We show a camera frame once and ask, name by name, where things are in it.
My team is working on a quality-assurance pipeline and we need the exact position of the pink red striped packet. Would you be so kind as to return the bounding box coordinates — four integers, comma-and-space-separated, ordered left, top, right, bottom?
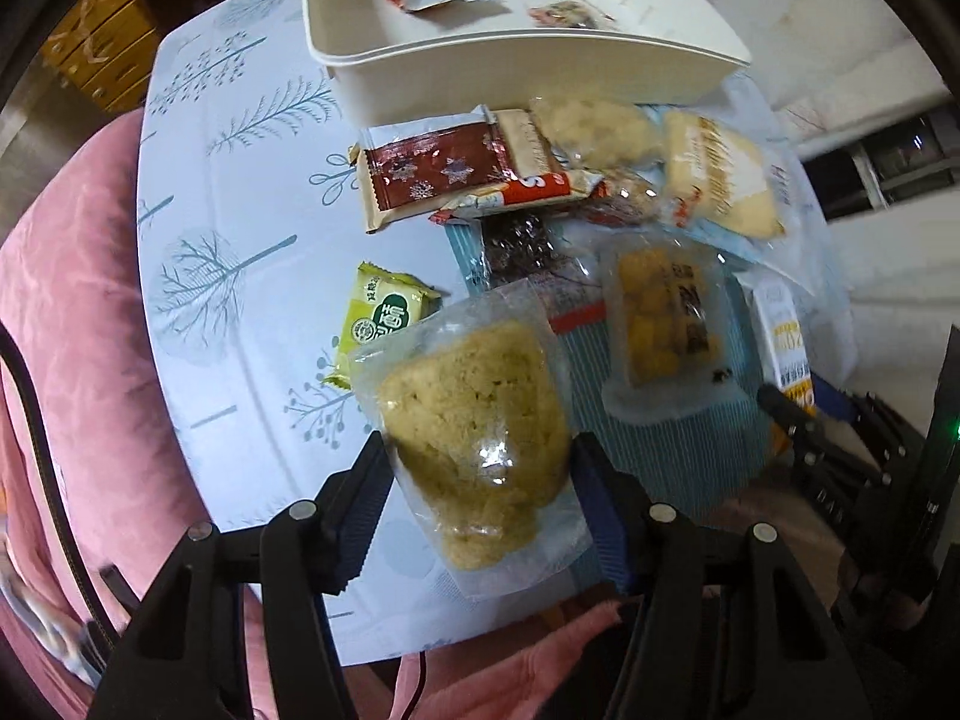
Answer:
529, 274, 608, 335

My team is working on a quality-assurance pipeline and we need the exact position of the wooden drawer cabinet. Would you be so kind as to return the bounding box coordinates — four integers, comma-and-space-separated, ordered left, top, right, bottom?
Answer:
37, 0, 188, 117

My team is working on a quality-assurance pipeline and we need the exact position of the red white cookies packet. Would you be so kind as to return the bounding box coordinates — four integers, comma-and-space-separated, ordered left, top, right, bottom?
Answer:
360, 109, 560, 235

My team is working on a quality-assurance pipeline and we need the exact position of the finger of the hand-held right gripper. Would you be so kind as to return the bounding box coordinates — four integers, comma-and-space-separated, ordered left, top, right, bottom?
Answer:
757, 385, 901, 518
851, 390, 931, 481

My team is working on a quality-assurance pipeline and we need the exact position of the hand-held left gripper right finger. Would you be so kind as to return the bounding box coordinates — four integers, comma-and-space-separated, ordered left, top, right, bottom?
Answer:
566, 431, 875, 720

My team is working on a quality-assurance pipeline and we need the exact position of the window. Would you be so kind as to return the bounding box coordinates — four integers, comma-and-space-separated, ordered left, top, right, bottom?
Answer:
795, 90, 960, 222

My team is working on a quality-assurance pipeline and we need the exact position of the cream cake packet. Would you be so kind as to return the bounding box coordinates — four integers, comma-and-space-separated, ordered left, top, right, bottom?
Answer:
664, 109, 788, 241

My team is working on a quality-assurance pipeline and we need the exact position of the red nut snack packet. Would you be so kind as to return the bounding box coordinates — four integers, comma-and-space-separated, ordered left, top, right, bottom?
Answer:
577, 169, 668, 230

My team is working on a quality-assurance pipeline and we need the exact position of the black cable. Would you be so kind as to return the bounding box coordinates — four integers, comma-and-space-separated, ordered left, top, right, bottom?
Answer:
0, 330, 98, 661

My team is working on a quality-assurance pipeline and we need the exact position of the clear yellow nugget packet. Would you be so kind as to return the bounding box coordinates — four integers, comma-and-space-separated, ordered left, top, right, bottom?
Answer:
600, 236, 740, 421

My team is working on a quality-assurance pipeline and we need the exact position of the clear rice cake packet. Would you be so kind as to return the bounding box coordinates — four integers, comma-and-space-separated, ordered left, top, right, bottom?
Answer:
352, 277, 601, 601

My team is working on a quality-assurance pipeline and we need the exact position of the pink blanket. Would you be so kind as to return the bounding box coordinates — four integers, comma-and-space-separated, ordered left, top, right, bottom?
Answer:
0, 109, 646, 720

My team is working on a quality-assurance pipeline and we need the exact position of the small clear red packet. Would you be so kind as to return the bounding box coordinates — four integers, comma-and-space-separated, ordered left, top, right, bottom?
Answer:
527, 0, 620, 31

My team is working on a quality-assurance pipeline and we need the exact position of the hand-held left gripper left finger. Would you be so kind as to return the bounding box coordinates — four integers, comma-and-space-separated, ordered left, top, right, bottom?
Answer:
90, 431, 395, 720

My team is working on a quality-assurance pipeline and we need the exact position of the teal striped mat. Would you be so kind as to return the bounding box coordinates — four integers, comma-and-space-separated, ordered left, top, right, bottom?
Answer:
446, 221, 781, 496

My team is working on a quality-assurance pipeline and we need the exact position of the white plastic bin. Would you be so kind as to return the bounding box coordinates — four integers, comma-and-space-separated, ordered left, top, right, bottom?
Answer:
298, 0, 753, 125

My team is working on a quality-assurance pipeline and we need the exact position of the white yellow carton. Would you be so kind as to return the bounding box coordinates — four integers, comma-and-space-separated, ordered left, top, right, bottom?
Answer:
739, 274, 822, 417

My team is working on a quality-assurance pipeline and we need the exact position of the translucent plastic bag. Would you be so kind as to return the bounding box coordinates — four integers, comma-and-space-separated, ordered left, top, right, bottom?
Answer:
720, 75, 860, 391

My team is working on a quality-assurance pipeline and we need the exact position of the brown snowflake packet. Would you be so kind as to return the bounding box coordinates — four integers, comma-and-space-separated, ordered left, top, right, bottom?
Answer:
358, 116, 518, 215

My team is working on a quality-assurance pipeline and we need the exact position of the white tree print tablecloth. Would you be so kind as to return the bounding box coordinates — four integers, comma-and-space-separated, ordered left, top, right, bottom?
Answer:
135, 0, 860, 668

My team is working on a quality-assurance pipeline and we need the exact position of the green snack packet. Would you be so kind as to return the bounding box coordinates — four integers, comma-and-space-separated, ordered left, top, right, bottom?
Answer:
322, 261, 443, 391

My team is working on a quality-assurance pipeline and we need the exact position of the dark seaweed packet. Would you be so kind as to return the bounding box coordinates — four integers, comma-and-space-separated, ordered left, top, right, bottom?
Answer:
480, 214, 571, 293

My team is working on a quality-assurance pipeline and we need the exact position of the clear pale puffed snack packet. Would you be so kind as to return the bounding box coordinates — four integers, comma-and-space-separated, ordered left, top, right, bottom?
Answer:
529, 94, 668, 170

